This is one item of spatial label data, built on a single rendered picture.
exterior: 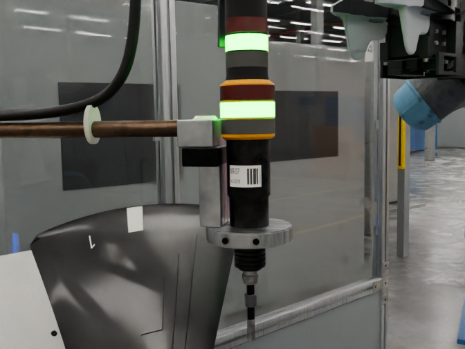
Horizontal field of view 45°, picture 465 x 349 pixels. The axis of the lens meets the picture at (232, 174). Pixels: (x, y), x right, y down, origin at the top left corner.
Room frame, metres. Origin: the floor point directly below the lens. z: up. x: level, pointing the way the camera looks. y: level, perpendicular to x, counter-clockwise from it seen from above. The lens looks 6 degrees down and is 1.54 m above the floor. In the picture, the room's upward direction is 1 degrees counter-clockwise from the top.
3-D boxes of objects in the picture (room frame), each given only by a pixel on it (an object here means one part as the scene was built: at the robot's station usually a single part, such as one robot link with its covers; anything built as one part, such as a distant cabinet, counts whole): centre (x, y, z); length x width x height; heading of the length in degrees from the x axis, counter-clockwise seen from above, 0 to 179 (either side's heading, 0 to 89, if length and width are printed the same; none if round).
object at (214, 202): (0.46, 0.00, 1.49); 0.09 x 0.07 x 0.10; 77
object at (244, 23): (0.45, -0.01, 1.61); 0.03 x 0.03 x 0.01
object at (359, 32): (0.61, -0.13, 1.63); 0.09 x 0.03 x 0.06; 121
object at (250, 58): (0.45, -0.01, 1.59); 0.03 x 0.03 x 0.01
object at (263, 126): (0.45, -0.01, 1.54); 0.04 x 0.04 x 0.01
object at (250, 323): (0.45, -0.01, 1.38); 0.01 x 0.01 x 0.05
